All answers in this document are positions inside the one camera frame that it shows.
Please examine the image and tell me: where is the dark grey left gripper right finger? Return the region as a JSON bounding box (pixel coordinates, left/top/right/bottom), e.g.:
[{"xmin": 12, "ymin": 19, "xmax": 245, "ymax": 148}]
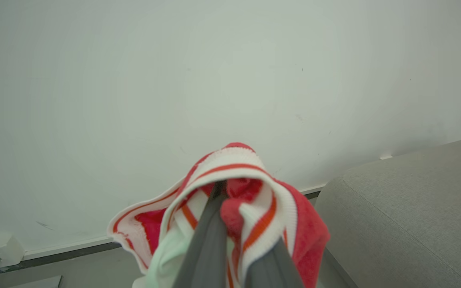
[{"xmin": 245, "ymin": 239, "xmax": 304, "ymax": 288}]

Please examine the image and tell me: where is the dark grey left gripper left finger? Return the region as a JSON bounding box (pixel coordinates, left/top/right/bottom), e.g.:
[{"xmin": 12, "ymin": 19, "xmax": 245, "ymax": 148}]
[{"xmin": 173, "ymin": 181, "xmax": 231, "ymax": 288}]

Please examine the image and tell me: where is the pale mint white garment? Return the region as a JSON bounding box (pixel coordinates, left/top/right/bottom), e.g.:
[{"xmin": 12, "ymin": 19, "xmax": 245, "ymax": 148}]
[{"xmin": 144, "ymin": 230, "xmax": 199, "ymax": 288}]

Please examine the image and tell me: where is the red white striped knit garment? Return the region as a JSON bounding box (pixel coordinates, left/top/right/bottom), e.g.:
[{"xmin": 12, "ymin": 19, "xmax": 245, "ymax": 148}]
[{"xmin": 107, "ymin": 142, "xmax": 331, "ymax": 288}]

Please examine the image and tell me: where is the grey fabric sofa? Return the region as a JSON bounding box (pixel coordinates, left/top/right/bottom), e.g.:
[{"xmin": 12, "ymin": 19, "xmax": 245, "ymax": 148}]
[{"xmin": 315, "ymin": 134, "xmax": 461, "ymax": 288}]

